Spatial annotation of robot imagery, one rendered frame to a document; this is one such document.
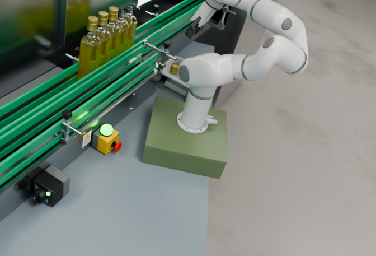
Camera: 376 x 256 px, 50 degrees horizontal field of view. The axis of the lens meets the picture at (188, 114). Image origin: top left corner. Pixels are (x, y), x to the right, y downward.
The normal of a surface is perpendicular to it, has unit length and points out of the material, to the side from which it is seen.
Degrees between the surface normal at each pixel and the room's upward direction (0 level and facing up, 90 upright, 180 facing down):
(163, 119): 2
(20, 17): 90
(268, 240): 0
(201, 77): 92
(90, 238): 0
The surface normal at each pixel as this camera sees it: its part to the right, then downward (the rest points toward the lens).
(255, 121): 0.23, -0.74
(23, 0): 0.85, 0.47
